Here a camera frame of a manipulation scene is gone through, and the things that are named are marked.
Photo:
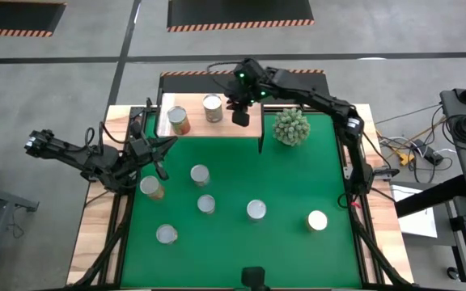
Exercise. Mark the apple label tin can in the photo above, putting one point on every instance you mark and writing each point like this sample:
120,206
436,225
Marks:
178,115

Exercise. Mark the peaches label tin can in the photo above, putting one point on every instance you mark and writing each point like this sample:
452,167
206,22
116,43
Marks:
200,174

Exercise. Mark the black table-level camera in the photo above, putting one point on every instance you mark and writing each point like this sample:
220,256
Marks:
253,279

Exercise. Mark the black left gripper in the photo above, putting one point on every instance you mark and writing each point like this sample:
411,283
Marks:
144,151

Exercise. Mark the silver tin can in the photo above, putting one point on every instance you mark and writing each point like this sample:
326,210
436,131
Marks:
166,233

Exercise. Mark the black power strip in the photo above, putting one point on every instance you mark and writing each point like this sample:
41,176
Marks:
423,148

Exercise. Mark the blue label tin can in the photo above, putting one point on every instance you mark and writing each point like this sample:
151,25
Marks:
317,220

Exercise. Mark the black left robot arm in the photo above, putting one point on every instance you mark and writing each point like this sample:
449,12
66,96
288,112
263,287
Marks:
75,155

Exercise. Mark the wooden shelf with black legs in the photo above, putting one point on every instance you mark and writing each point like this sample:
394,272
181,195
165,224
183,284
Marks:
200,129

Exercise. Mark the white paper sheet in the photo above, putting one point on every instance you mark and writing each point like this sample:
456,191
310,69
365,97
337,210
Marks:
419,224

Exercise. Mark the berries label tin can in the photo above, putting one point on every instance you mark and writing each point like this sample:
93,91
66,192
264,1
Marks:
206,203

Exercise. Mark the black hazard-striped floor mat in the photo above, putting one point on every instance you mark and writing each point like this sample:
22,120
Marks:
14,16
237,12
184,83

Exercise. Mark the yellow label tin can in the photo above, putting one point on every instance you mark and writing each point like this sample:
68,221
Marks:
213,103

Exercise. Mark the artificial potted succulent plant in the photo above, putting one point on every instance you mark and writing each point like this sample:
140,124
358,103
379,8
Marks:
291,127

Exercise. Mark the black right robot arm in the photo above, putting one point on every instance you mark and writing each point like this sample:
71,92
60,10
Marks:
318,97

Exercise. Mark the green table mat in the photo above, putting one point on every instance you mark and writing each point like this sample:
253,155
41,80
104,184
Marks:
257,250

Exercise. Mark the orange label tin can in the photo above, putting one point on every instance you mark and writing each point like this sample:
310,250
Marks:
150,185

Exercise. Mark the black aluminium rig frame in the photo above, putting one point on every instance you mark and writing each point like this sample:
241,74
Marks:
363,262

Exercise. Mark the black metal beam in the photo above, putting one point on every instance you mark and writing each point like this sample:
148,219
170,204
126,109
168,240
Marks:
427,198

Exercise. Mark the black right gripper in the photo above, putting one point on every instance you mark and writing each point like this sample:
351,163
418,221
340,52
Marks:
249,83

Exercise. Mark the yellow plug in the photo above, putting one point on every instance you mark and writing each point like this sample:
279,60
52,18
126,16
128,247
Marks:
405,158

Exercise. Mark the green label tin can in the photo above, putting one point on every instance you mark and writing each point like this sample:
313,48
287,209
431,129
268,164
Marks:
256,209

